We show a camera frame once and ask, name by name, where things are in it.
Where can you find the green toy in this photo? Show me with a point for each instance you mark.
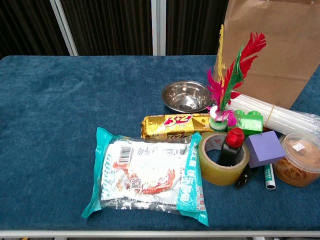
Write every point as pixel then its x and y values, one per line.
pixel 250 125

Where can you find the purple foam block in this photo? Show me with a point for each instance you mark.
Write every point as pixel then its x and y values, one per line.
pixel 265 150

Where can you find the white straws bundle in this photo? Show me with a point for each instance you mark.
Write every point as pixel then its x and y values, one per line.
pixel 287 117

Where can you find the rubber bands plastic tub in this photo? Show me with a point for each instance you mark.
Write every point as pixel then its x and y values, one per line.
pixel 297 172

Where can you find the green white marker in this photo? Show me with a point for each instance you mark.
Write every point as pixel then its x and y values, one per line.
pixel 269 178

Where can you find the brown paper shopping bag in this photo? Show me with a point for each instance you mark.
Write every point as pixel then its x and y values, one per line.
pixel 275 50

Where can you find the gold biscuit pack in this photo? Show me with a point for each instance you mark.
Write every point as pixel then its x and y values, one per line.
pixel 170 125

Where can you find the stainless steel bowl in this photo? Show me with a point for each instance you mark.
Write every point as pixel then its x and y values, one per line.
pixel 185 97

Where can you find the teal instant noodle packet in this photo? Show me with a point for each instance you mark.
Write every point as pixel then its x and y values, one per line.
pixel 145 170

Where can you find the colourful feather shuttlecock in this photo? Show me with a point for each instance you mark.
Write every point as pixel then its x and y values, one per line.
pixel 217 125

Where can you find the black bottle with red cap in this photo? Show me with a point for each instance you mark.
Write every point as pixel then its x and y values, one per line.
pixel 235 137

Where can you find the brown tape roll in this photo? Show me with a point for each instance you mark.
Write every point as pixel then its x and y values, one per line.
pixel 217 175

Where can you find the blue velvet tablecloth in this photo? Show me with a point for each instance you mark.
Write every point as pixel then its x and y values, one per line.
pixel 62 125

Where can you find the dark pleated curtain panel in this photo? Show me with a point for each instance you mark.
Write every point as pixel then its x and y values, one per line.
pixel 25 25
pixel 195 25
pixel 107 25

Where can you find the white partition frame post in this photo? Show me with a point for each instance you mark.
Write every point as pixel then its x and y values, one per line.
pixel 158 27
pixel 63 27

